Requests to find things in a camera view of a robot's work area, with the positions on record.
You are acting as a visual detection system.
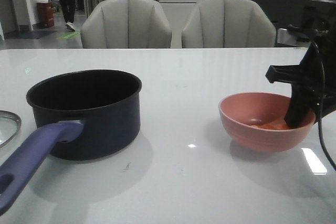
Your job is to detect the glass lid with blue knob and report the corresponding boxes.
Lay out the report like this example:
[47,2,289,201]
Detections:
[1,110,22,148]

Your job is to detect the left grey upholstered chair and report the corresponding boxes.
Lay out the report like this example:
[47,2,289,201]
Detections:
[80,0,172,49]

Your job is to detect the pink bowl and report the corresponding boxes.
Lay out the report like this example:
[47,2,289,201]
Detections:
[218,92,316,153]

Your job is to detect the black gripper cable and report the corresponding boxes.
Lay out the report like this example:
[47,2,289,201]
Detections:
[287,24,336,171]

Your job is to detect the grey upholstered chair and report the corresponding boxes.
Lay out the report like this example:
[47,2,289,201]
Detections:
[181,0,276,48]
[80,0,172,49]

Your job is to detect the dark blue saucepan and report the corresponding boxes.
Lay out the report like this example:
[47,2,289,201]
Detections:
[1,69,142,214]

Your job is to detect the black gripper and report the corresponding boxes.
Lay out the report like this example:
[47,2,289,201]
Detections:
[266,0,335,127]

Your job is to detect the right grey upholstered chair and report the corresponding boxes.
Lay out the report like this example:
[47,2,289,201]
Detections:
[181,0,276,48]

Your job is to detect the orange ham pieces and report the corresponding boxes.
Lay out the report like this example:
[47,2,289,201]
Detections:
[252,121,290,130]

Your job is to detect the red trash bin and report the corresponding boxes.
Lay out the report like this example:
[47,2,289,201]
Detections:
[37,2,55,28]

